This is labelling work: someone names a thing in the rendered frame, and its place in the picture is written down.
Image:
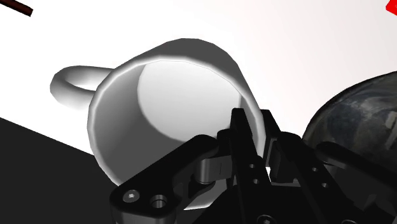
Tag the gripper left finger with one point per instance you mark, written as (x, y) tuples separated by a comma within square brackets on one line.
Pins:
[(161, 173)]

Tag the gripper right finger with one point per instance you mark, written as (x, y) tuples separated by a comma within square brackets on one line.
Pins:
[(297, 161)]

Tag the white mug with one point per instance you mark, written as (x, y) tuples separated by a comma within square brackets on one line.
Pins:
[(149, 124)]

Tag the dark mottled round bowl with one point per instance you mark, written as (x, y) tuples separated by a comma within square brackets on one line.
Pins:
[(359, 124)]

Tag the red object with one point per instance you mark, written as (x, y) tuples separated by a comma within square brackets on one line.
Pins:
[(392, 7)]

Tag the dark brown stick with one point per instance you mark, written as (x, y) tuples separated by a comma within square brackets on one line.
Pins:
[(18, 6)]

